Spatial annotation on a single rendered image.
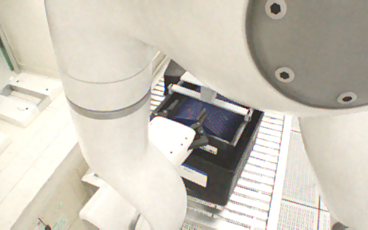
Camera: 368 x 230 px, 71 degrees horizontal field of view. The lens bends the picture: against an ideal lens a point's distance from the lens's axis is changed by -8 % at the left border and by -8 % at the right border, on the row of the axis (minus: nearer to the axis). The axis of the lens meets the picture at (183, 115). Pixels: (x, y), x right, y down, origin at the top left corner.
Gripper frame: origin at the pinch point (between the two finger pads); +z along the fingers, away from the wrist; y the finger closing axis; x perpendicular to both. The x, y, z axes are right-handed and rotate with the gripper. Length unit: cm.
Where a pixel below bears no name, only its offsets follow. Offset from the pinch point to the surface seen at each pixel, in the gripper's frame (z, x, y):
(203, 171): -1.5, -17.3, 5.3
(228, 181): -1.4, -17.2, 12.5
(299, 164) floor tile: 90, -106, 37
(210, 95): 10.3, -2.0, 1.0
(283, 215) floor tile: 49, -106, 37
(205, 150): 2.0, -13.2, 4.1
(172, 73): 34.9, -19.0, -25.4
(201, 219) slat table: -8.3, -29.8, 8.6
